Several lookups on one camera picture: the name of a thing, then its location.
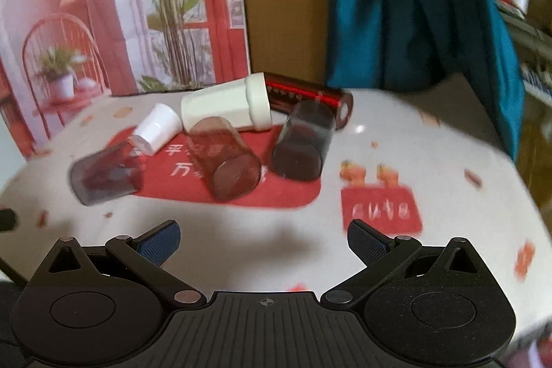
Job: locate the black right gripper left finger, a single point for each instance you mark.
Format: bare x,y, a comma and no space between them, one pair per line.
89,306

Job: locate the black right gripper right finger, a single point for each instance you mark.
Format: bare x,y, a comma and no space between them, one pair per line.
424,306

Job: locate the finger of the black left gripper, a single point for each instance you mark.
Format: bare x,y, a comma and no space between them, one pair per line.
8,220

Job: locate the brown translucent plastic cup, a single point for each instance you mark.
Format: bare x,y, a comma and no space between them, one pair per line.
228,165

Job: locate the grey translucent plastic cup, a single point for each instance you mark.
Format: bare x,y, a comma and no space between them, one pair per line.
108,174

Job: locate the small white paper cup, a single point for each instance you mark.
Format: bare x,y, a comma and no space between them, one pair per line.
160,126

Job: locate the dark smoky plastic cup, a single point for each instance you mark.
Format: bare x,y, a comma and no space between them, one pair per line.
300,150

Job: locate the printed living room backdrop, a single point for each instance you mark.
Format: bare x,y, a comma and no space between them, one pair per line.
58,57

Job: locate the large white plastic cup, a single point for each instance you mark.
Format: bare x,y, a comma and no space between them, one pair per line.
242,102

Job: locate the white patterned tablecloth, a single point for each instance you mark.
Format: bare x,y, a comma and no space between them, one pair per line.
428,165

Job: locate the red metallic cylinder bottle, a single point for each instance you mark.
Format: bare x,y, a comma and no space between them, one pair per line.
284,93

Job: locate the teal blue curtain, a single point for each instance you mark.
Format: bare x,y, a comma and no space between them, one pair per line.
413,45

